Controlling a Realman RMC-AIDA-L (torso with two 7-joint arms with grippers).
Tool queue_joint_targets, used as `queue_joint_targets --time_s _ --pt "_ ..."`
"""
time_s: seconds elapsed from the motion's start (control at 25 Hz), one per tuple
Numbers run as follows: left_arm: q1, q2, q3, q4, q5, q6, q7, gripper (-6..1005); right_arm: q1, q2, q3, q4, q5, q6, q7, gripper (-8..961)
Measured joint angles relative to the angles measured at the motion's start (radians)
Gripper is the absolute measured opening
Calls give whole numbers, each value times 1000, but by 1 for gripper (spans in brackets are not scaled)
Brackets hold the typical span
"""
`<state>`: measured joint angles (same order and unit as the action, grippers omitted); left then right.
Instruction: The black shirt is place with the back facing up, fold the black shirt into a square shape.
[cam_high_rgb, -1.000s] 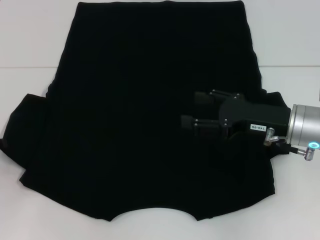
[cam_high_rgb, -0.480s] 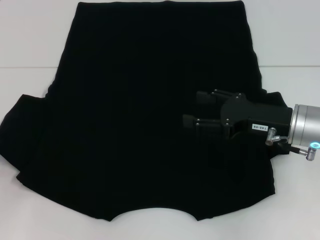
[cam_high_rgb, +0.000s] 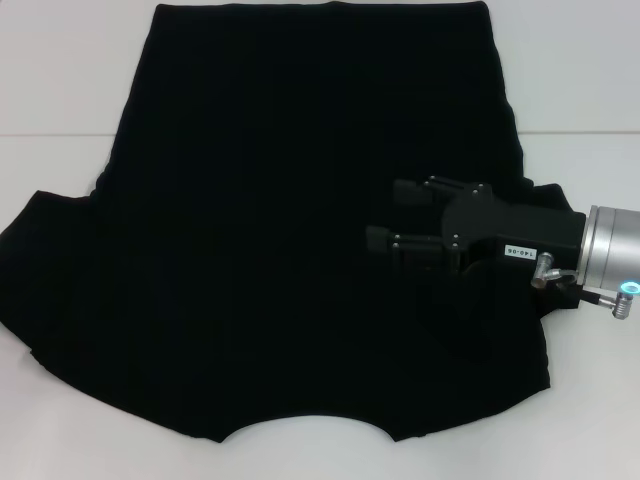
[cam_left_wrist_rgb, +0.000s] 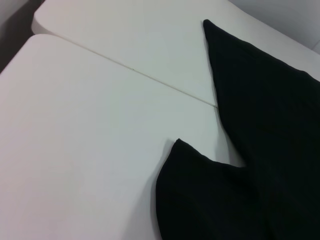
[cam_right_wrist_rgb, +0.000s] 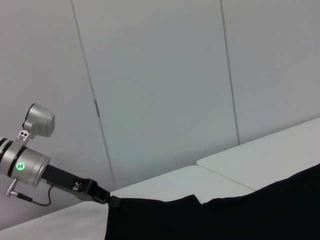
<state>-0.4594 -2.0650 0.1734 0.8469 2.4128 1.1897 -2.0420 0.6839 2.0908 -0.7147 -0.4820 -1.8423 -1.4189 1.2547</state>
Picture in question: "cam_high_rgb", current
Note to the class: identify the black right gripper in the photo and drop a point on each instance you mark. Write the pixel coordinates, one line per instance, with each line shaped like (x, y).
(525, 230)

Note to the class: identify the black t-shirt with FREE print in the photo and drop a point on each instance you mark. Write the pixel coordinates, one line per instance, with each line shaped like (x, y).
(250, 200)

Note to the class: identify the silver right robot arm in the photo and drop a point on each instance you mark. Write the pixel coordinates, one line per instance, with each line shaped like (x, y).
(610, 250)

